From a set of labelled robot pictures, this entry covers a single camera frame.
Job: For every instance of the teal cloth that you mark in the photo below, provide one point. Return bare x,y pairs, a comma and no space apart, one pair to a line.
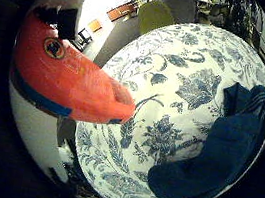
218,153

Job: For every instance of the dark wooden chair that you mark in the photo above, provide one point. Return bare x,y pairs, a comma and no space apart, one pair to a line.
85,36

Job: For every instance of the yellow-green chair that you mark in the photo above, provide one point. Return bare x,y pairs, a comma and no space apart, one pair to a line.
155,15

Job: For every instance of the blue floral white tablecloth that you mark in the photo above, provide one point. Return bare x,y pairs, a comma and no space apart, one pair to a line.
175,85

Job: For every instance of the green leafy plant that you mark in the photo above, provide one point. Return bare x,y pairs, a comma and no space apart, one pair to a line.
237,12

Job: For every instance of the small orange wall picture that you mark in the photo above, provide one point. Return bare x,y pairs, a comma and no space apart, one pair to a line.
95,25

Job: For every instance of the long orange wall board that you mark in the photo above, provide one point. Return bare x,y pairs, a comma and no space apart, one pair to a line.
123,10

